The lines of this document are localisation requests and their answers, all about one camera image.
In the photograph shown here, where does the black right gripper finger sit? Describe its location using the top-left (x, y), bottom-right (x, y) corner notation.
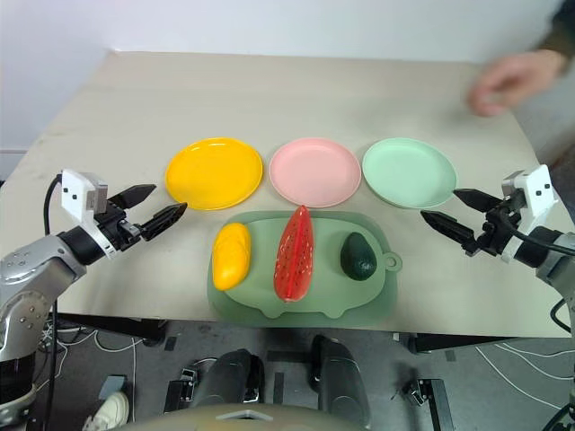
top-left (420, 209), bottom-right (478, 248)
top-left (452, 189), bottom-right (500, 213)

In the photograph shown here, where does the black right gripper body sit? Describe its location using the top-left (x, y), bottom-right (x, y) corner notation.
top-left (464, 189), bottom-right (527, 258)

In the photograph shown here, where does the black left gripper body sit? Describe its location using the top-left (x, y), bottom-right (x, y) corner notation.
top-left (94, 200), bottom-right (145, 259)

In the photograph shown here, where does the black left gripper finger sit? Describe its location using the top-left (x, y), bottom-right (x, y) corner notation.
top-left (108, 183), bottom-right (158, 210)
top-left (139, 202), bottom-right (189, 242)

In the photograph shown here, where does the light green plastic plate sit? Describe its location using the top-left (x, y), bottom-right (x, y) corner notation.
top-left (361, 136), bottom-right (459, 210)

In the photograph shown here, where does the yellow plastic plate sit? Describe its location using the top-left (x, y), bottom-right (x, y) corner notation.
top-left (164, 136), bottom-right (265, 213)

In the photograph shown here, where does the pink plastic plate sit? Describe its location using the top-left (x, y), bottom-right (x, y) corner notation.
top-left (269, 136), bottom-right (363, 209)

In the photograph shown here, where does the bare person hand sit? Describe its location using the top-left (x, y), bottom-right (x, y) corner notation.
top-left (466, 48), bottom-right (567, 119)

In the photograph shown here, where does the yellow toy mango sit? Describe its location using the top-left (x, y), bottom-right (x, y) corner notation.
top-left (211, 222), bottom-right (252, 291)

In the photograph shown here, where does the dark green toy avocado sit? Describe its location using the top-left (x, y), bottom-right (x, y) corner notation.
top-left (339, 231), bottom-right (378, 282)

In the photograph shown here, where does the green silicone tray mat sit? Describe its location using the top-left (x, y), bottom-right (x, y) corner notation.
top-left (206, 209), bottom-right (404, 322)

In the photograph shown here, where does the red toy watermelon slice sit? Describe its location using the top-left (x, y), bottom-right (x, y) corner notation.
top-left (273, 204), bottom-right (315, 305)

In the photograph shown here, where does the dark rounded robot leg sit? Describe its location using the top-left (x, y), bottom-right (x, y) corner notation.
top-left (191, 348), bottom-right (266, 417)
top-left (308, 333), bottom-right (372, 431)

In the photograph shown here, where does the black metal stand foot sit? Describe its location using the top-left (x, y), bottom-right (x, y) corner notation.
top-left (163, 366), bottom-right (199, 417)
top-left (402, 378), bottom-right (456, 431)

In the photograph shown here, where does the white sneaker shoe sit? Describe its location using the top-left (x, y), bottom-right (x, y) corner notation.
top-left (82, 391), bottom-right (132, 431)

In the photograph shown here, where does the olive robot torso top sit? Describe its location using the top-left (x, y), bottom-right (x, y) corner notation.
top-left (128, 401), bottom-right (360, 431)

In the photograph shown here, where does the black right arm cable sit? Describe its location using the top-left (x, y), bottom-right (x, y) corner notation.
top-left (501, 209), bottom-right (575, 255)

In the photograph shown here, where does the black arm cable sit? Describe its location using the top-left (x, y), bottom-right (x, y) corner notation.
top-left (42, 173), bottom-right (65, 237)
top-left (501, 209), bottom-right (575, 255)

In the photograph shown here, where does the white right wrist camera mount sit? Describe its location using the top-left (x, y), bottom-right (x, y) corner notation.
top-left (500, 163), bottom-right (559, 264)

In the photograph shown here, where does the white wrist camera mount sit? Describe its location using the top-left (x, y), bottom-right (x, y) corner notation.
top-left (60, 169), bottom-right (114, 260)
top-left (500, 163), bottom-right (559, 264)

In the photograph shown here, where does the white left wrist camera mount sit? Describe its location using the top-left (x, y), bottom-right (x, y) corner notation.
top-left (60, 169), bottom-right (114, 260)

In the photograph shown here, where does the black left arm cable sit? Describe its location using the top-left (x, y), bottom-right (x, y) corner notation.
top-left (42, 173), bottom-right (65, 237)

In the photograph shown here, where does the black table frame bar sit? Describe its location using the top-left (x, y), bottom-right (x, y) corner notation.
top-left (57, 312), bottom-right (171, 347)

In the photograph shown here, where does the white floor cable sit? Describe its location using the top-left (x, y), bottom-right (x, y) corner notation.
top-left (474, 339), bottom-right (575, 399)
top-left (38, 322), bottom-right (146, 392)

